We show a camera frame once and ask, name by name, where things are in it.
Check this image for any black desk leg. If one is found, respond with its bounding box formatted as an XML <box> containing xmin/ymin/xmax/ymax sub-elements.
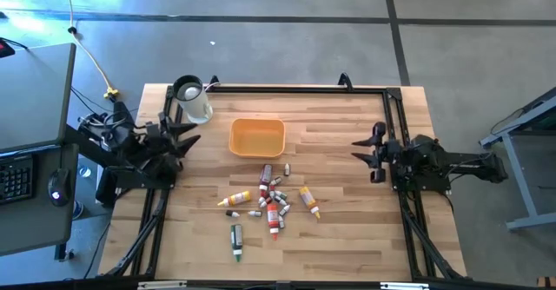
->
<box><xmin>64</xmin><ymin>124</ymin><xmax>112</xmax><ymax>168</ymax></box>

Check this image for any large green food coloring bottle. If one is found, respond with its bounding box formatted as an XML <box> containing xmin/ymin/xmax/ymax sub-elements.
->
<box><xmin>229</xmin><ymin>223</ymin><xmax>244</xmax><ymax>263</ymax></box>

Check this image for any black aluminium table frame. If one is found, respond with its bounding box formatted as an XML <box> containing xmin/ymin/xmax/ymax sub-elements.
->
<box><xmin>98</xmin><ymin>83</ymin><xmax>468</xmax><ymax>282</ymax></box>

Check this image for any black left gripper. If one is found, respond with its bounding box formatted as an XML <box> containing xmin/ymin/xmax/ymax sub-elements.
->
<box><xmin>145</xmin><ymin>111</ymin><xmax>202</xmax><ymax>179</ymax></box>

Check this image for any black floor cable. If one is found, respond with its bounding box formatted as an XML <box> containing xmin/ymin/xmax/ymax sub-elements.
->
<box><xmin>70</xmin><ymin>86</ymin><xmax>115</xmax><ymax>122</ymax></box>
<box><xmin>489</xmin><ymin>101</ymin><xmax>546</xmax><ymax>137</ymax></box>

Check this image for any silver metal bracket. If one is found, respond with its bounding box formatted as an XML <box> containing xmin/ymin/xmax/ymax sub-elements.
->
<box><xmin>380</xmin><ymin>281</ymin><xmax>431</xmax><ymax>290</ymax></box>
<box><xmin>137</xmin><ymin>280</ymin><xmax>189</xmax><ymax>290</ymax></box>

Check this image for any black power box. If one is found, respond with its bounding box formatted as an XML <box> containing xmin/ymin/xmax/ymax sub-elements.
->
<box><xmin>95</xmin><ymin>167</ymin><xmax>121</xmax><ymax>208</ymax></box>

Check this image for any black device red light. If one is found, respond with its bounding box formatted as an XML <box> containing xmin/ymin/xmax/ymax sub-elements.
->
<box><xmin>0</xmin><ymin>37</ymin><xmax>17</xmax><ymax>59</ymax></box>

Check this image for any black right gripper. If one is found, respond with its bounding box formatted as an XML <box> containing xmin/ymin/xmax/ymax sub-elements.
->
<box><xmin>350</xmin><ymin>122</ymin><xmax>403</xmax><ymax>185</ymax></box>

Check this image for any yellow power cable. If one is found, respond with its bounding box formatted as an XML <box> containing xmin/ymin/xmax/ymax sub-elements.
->
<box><xmin>56</xmin><ymin>0</ymin><xmax>120</xmax><ymax>101</ymax></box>

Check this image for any black computer mouse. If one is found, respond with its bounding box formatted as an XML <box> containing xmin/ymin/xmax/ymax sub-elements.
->
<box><xmin>46</xmin><ymin>168</ymin><xmax>72</xmax><ymax>208</ymax></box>

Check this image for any large orange food coloring bottle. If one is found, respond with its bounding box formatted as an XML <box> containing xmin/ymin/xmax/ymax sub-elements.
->
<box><xmin>266</xmin><ymin>202</ymin><xmax>281</xmax><ymax>241</ymax></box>

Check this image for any large red food coloring bottle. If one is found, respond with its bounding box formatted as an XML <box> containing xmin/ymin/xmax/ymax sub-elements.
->
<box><xmin>259</xmin><ymin>163</ymin><xmax>274</xmax><ymax>198</ymax></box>

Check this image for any large yellow food coloring bottle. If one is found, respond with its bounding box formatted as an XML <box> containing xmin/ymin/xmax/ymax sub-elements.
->
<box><xmin>216</xmin><ymin>189</ymin><xmax>252</xmax><ymax>208</ymax></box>
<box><xmin>298</xmin><ymin>186</ymin><xmax>321</xmax><ymax>221</ymax></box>

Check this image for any black keyboard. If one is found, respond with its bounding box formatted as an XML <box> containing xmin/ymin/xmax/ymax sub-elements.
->
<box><xmin>0</xmin><ymin>154</ymin><xmax>36</xmax><ymax>205</ymax></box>

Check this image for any grey desk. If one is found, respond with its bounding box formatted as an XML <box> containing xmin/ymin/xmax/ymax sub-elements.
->
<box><xmin>0</xmin><ymin>143</ymin><xmax>80</xmax><ymax>257</ymax></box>

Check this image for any yellow plastic bin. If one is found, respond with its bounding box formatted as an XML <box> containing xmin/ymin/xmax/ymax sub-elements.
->
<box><xmin>228</xmin><ymin>117</ymin><xmax>287</xmax><ymax>160</ymax></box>

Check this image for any grey metal table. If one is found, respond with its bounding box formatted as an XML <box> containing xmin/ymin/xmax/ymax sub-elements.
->
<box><xmin>479</xmin><ymin>85</ymin><xmax>556</xmax><ymax>232</ymax></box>

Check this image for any grey flat panel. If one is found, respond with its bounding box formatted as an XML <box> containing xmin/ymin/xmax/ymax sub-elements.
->
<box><xmin>0</xmin><ymin>42</ymin><xmax>77</xmax><ymax>153</ymax></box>

